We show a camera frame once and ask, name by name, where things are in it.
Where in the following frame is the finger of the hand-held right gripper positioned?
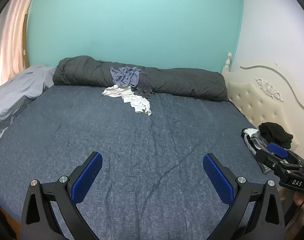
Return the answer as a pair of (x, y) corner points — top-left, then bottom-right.
(267, 142), (304, 166)
(256, 149), (287, 175)

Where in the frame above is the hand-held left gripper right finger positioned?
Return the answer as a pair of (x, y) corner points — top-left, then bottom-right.
(203, 153), (286, 240)

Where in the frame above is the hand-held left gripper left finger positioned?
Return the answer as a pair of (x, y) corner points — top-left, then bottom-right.
(20, 151), (103, 240)

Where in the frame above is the white long-sleeve shirt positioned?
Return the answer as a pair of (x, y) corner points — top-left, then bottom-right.
(101, 85), (152, 116)

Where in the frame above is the person's right hand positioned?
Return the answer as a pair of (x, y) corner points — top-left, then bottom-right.
(293, 192), (304, 228)

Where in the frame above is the light grey garment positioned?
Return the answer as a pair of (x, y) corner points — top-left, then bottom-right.
(251, 132), (270, 153)

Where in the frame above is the black and white striped garment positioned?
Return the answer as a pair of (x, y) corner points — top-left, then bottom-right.
(241, 128), (273, 174)

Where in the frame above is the cream tufted headboard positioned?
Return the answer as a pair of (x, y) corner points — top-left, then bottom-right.
(221, 52), (304, 156)

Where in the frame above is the bed with blue woven sheet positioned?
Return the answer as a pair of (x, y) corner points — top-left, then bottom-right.
(0, 85), (285, 240)

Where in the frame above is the dark grey rolled duvet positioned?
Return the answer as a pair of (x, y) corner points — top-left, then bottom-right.
(53, 56), (229, 102)

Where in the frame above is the dark grey garment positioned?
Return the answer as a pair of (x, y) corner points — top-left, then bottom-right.
(133, 73), (155, 99)

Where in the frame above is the blue-grey checked garment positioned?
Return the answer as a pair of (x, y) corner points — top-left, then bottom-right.
(109, 66), (140, 88)

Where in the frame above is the light grey sheet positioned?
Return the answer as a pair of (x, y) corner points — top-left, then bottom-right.
(0, 65), (56, 148)

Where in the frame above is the pink curtain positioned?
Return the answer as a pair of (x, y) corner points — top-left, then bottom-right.
(0, 0), (40, 93)

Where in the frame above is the wooden window frame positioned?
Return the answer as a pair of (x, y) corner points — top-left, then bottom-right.
(22, 14), (30, 68)

